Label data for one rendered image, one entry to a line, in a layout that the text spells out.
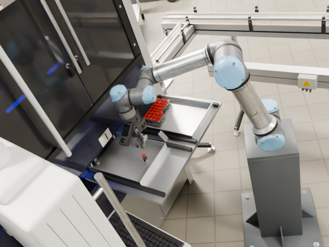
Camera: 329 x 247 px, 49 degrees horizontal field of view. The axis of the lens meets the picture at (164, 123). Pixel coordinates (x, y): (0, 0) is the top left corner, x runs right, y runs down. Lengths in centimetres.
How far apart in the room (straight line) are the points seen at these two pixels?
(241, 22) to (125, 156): 127
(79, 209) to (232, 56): 79
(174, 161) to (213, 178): 105
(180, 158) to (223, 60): 61
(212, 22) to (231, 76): 134
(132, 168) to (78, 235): 86
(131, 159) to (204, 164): 113
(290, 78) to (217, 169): 87
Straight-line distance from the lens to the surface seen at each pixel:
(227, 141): 304
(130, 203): 219
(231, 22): 265
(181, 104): 210
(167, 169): 177
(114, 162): 192
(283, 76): 276
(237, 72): 139
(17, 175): 102
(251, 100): 151
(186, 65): 157
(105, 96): 182
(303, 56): 383
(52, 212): 95
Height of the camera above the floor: 218
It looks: 40 degrees down
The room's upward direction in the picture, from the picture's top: 21 degrees counter-clockwise
